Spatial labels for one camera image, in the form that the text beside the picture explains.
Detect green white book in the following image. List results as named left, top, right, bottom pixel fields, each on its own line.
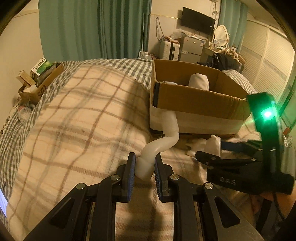
left=30, top=57, right=52, bottom=76

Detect white flexible tube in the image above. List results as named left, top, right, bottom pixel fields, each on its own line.
left=135, top=110, right=179, bottom=181

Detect black wall television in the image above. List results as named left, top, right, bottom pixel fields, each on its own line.
left=180, top=7, right=215, bottom=36

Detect person's right hand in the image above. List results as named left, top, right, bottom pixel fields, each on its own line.
left=250, top=188, right=295, bottom=223

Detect large water bottle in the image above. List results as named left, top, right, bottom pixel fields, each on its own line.
left=138, top=51, right=152, bottom=60

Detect green curtain by wardrobe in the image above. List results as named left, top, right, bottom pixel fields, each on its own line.
left=218, top=0, right=248, bottom=52

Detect white suitcase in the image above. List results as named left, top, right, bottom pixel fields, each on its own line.
left=159, top=40, right=180, bottom=61

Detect grey mini fridge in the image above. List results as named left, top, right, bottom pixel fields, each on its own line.
left=179, top=36, right=205, bottom=64

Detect oval vanity mirror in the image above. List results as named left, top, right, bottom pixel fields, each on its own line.
left=214, top=25, right=230, bottom=47

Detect small cardboard box of items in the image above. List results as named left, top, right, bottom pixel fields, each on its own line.
left=16, top=62, right=64, bottom=105

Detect white dressing table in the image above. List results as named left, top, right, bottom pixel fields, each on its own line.
left=200, top=40, right=239, bottom=64

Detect black jacket on chair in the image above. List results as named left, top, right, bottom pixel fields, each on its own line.
left=206, top=53, right=240, bottom=71

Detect beige plaid blanket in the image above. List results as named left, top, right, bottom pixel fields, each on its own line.
left=5, top=65, right=262, bottom=241

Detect brown cardboard box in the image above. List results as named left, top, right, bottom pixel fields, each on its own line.
left=149, top=59, right=251, bottom=136

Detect white plush toy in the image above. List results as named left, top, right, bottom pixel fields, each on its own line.
left=186, top=135, right=221, bottom=157

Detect white socks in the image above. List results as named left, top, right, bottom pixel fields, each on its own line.
left=188, top=73, right=210, bottom=91

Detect white louvered wardrobe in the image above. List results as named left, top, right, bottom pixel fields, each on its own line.
left=240, top=20, right=295, bottom=105

